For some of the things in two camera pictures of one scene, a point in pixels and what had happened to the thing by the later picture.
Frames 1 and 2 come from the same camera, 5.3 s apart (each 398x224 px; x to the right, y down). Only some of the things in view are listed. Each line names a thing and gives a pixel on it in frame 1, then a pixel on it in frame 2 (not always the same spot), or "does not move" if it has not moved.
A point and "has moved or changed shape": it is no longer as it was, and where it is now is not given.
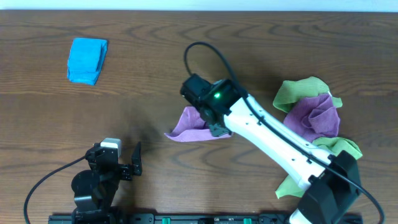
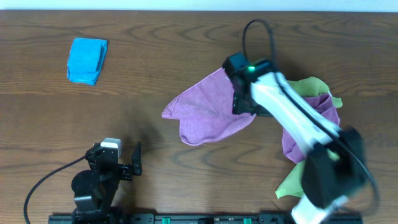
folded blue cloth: x=85 y=60 does not move
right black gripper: x=218 y=132 -> x=239 y=107
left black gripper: x=125 y=171 does not move
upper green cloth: x=290 y=91 does not move
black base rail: x=134 y=218 does not move
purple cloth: x=190 y=127 has moved or changed shape
